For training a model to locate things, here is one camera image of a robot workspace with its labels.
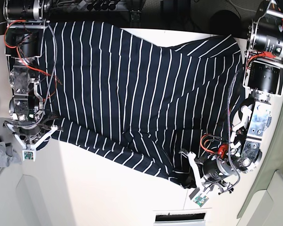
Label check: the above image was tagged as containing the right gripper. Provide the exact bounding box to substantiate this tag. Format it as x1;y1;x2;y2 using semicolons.
3;116;61;151

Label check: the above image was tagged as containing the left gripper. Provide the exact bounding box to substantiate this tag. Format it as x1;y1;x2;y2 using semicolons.
180;156;241;189

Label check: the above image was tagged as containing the navy white striped t-shirt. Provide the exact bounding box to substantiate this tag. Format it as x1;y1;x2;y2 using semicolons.
38;21;244;186

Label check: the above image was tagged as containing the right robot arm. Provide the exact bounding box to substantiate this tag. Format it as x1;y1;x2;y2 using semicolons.
3;0;58;154

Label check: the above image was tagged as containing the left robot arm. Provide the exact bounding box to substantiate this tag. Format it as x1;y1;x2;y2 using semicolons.
180;0;283;193

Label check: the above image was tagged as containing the grey cloth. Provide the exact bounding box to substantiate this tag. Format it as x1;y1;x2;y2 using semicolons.
0;141;22;168

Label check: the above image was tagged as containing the black office chair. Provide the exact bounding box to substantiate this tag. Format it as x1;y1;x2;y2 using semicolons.
208;10;242;38

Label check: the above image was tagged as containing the aluminium frame post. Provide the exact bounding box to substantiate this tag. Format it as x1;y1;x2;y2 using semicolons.
127;0;146;28

